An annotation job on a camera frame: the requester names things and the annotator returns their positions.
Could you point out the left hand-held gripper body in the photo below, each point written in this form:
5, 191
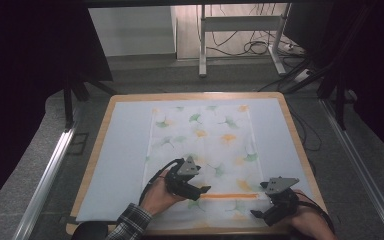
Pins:
180, 185

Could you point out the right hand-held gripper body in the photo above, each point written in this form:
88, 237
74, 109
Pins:
281, 203

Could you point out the white leaf-print cloth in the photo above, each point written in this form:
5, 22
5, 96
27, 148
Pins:
210, 143

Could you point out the person's left hand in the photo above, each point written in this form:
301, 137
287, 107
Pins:
156, 198

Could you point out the person's right hand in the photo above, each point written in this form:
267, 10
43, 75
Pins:
310, 223

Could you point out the light blue table mat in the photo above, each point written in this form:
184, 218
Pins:
126, 150

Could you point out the wooden framed work board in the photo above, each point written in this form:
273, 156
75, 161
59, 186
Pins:
196, 96

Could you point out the dark rounded object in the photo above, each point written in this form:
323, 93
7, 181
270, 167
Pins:
90, 231

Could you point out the dark floor outlet cover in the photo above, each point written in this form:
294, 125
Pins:
78, 144

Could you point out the black metal stand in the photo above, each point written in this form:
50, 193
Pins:
68, 106
340, 100

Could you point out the white power strip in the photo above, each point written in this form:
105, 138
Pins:
302, 75

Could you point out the white cabinet panel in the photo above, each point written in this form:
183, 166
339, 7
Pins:
130, 30

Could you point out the black curtain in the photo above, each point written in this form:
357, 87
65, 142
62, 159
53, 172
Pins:
23, 83
380, 66

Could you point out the aluminium floor rail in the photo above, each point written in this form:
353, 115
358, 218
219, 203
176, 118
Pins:
360, 166
46, 180

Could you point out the white metal desk frame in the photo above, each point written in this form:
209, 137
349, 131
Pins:
240, 23

